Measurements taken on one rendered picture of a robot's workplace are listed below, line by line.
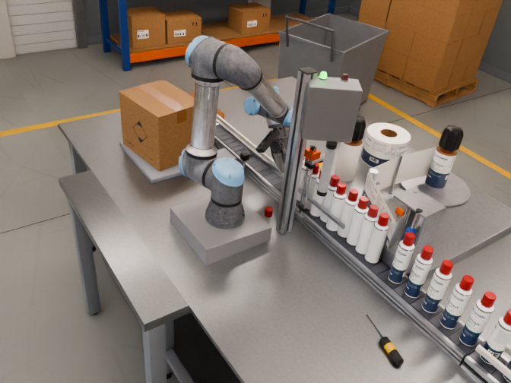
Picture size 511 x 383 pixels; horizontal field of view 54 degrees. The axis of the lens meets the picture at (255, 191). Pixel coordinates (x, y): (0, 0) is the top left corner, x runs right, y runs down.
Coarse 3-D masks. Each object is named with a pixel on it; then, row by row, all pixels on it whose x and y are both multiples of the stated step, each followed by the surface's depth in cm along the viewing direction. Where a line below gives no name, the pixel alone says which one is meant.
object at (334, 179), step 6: (330, 180) 188; (336, 180) 185; (330, 186) 188; (336, 186) 187; (330, 192) 188; (324, 198) 192; (330, 198) 189; (324, 204) 193; (330, 204) 191; (324, 216) 195; (324, 222) 196
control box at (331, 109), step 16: (320, 80) 160; (336, 80) 161; (352, 80) 162; (320, 96) 157; (336, 96) 157; (352, 96) 157; (304, 112) 162; (320, 112) 161; (336, 112) 161; (352, 112) 161; (304, 128) 164; (320, 128) 164; (336, 128) 164; (352, 128) 164
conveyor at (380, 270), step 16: (240, 144) 240; (256, 160) 230; (272, 176) 220; (320, 224) 196; (336, 240) 189; (384, 272) 177; (400, 288) 171; (416, 304) 166; (432, 320) 161; (448, 336) 156
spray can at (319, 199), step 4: (320, 172) 189; (316, 180) 191; (316, 184) 191; (316, 188) 192; (316, 192) 193; (316, 196) 193; (320, 196) 193; (324, 196) 194; (316, 200) 194; (320, 200) 194; (312, 204) 197; (312, 208) 198; (316, 208) 196; (312, 212) 198; (316, 212) 197; (320, 212) 198; (312, 216) 199; (316, 216) 199
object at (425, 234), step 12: (408, 216) 171; (420, 216) 176; (432, 216) 164; (420, 228) 174; (432, 228) 169; (420, 240) 168; (432, 240) 174; (384, 252) 179; (420, 252) 174; (408, 264) 173
